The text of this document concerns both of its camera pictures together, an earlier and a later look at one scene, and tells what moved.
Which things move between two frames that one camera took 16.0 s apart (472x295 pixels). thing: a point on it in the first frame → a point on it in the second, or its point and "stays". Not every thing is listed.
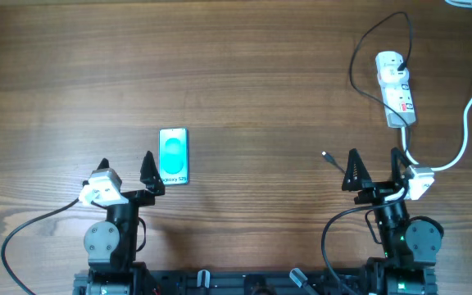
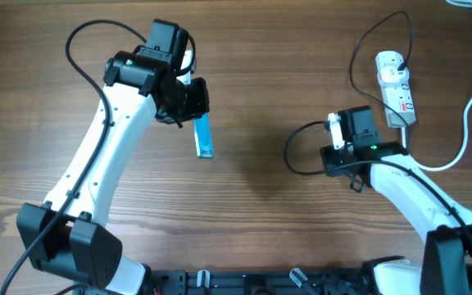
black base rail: [260, 281] stays
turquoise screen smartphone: [174, 156] → [203, 136]
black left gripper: [133, 197] → [197, 99]
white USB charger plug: [387, 65] stays
